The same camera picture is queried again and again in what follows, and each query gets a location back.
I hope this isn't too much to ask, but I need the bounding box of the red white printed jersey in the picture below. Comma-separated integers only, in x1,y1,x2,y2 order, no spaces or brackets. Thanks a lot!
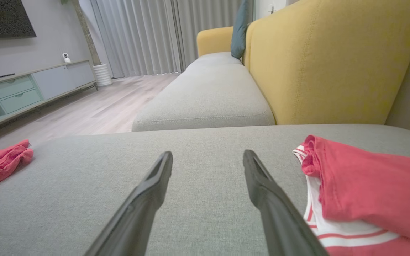
292,134,410,256

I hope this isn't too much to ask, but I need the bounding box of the grey sofa seat cushion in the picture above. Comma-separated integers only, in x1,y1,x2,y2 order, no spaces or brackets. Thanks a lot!
0,123,410,256
131,52,276,132

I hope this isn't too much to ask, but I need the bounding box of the teal throw pillow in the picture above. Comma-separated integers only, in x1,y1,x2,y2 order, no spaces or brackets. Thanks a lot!
230,0,255,59

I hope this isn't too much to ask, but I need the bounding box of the small yellow sofa armrest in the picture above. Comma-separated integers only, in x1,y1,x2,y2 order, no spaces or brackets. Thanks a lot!
196,26,235,58

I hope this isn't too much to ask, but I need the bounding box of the brown plant trunk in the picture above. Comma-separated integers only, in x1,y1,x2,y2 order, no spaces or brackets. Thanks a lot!
70,0,101,66

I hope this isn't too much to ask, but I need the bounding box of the white ribbed plant pot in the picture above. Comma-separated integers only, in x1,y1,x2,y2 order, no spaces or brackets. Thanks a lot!
93,63,113,88

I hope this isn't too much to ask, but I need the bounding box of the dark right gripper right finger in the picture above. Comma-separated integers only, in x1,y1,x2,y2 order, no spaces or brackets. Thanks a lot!
242,149,330,256

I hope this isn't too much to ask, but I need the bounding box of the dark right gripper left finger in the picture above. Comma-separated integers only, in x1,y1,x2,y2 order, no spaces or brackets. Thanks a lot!
84,151,174,256

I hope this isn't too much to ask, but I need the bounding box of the large yellow sofa backrest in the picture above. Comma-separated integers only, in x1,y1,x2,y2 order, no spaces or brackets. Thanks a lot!
243,0,410,126

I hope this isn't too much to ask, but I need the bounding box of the black flat television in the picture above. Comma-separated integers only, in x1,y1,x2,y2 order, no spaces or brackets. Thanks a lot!
0,0,37,42

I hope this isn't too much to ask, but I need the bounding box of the grey pleated curtain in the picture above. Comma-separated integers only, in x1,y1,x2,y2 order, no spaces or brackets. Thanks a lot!
172,0,244,70
79,0,183,79

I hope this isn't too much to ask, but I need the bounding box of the pale green tv cabinet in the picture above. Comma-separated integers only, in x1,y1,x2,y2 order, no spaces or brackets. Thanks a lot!
0,59,99,135

